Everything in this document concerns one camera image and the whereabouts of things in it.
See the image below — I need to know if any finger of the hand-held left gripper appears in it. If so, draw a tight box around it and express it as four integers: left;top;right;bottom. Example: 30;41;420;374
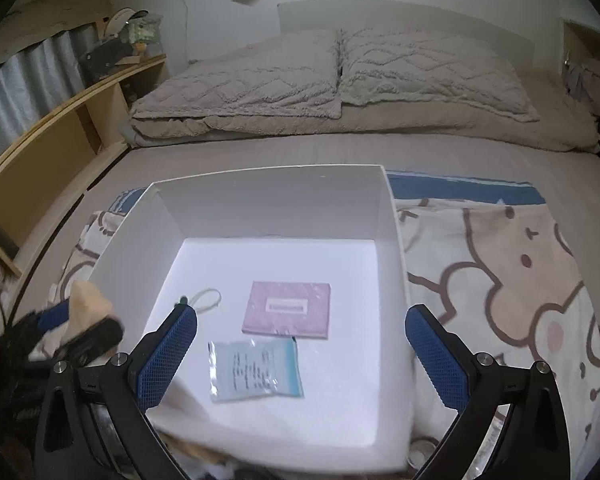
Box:
62;317;127;367
32;300;75;335

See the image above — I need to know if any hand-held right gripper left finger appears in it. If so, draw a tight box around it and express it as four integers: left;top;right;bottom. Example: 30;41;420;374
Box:
34;302;200;480

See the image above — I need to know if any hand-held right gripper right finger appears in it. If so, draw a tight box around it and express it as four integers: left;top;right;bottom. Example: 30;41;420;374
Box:
404;304;572;480

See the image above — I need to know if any beige soft object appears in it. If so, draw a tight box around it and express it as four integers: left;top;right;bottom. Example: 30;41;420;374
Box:
66;281;116;343

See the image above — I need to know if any light blue medicine sachet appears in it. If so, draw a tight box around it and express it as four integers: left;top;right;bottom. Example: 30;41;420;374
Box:
207;337;305;404

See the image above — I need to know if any pink booklet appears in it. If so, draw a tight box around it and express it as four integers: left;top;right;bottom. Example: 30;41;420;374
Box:
241;281;332;341

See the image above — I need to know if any white storage box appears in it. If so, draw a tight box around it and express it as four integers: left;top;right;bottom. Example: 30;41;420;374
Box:
87;164;416;476

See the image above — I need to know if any beige elastic loop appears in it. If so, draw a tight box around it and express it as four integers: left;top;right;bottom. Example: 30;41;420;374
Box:
175;287;224;317

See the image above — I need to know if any cartoon printed blanket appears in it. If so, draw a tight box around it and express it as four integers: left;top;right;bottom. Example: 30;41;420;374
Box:
45;172;600;480

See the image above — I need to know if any wooden shelf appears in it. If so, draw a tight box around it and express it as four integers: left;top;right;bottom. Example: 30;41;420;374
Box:
0;52;168;276

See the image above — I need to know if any beige folded duvet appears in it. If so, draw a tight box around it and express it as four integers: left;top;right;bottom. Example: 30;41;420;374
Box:
130;67;600;153

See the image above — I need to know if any grey curtain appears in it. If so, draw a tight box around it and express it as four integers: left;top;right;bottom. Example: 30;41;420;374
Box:
0;22;103;161

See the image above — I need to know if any dark bag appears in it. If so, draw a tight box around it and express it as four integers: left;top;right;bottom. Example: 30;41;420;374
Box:
80;40;141;78

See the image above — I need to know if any beige quilted pillow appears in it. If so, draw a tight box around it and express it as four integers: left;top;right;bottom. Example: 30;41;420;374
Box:
130;29;343;123
339;27;541;123

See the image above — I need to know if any white cap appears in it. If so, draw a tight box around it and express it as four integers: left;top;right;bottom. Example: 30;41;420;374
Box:
102;7;148;38

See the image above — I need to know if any pile of clothes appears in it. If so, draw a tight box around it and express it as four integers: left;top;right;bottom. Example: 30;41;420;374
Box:
565;57;600;126

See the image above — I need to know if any white headboard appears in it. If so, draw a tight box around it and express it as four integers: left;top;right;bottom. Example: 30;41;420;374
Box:
277;0;536;56

